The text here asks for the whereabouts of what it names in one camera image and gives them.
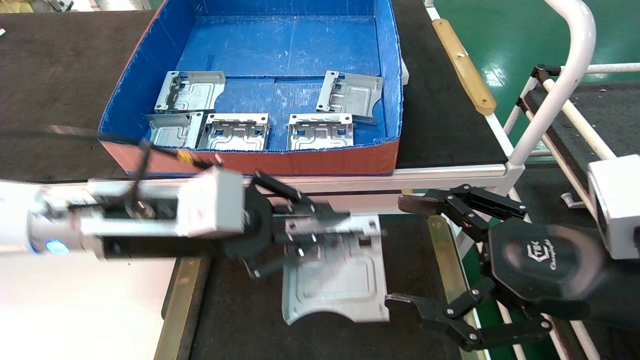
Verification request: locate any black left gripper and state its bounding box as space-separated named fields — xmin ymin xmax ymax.
xmin=100 ymin=171 xmax=351 ymax=279

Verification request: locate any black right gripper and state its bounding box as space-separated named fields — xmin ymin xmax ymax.
xmin=384 ymin=184 xmax=608 ymax=352

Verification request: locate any silver sheet metal bracket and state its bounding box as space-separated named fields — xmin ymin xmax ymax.
xmin=154 ymin=70 xmax=227 ymax=113
xmin=197 ymin=113 xmax=271 ymax=152
xmin=281 ymin=214 xmax=392 ymax=327
xmin=145 ymin=111 xmax=205 ymax=150
xmin=287 ymin=113 xmax=355 ymax=152
xmin=316 ymin=70 xmax=385 ymax=125

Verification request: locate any blue corrugated plastic box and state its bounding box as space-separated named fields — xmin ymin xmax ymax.
xmin=97 ymin=0 xmax=404 ymax=177

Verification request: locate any brass edge strip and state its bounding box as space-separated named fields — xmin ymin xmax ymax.
xmin=429 ymin=215 xmax=488 ymax=360
xmin=154 ymin=257 xmax=201 ymax=360

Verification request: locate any black work mat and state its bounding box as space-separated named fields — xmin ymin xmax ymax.
xmin=189 ymin=217 xmax=463 ymax=360

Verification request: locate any small white hook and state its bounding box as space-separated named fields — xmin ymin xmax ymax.
xmin=561 ymin=192 xmax=587 ymax=210

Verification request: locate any white rod rack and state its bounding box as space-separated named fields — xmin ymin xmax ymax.
xmin=495 ymin=64 xmax=640 ymax=360

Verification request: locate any yellow wooden edge strip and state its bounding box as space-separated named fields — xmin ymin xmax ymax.
xmin=432 ymin=18 xmax=498 ymax=117

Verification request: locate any black cart mat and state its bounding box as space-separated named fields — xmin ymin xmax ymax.
xmin=522 ymin=82 xmax=640 ymax=221

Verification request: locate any white curved pipe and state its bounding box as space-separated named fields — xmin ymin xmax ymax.
xmin=509 ymin=0 xmax=598 ymax=168

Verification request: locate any yellow fabric object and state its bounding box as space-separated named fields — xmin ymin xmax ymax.
xmin=0 ymin=0 xmax=35 ymax=14

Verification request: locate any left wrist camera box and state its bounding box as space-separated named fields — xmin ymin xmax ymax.
xmin=75 ymin=167 xmax=249 ymax=240

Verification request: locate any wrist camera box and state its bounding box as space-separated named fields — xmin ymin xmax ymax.
xmin=75 ymin=167 xmax=249 ymax=240
xmin=588 ymin=154 xmax=640 ymax=261

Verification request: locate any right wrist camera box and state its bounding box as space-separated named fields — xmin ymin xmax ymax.
xmin=588 ymin=154 xmax=640 ymax=261

